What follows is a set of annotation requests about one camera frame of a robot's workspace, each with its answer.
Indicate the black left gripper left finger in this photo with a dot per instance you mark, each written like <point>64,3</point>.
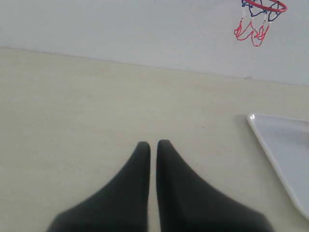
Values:
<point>120,206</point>

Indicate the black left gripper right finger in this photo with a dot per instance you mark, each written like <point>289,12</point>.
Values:
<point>187,203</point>

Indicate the red mini basketball hoop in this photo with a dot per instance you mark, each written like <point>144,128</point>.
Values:
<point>257,17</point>

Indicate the white plastic tray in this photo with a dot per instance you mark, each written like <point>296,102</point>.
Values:
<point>285,142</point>

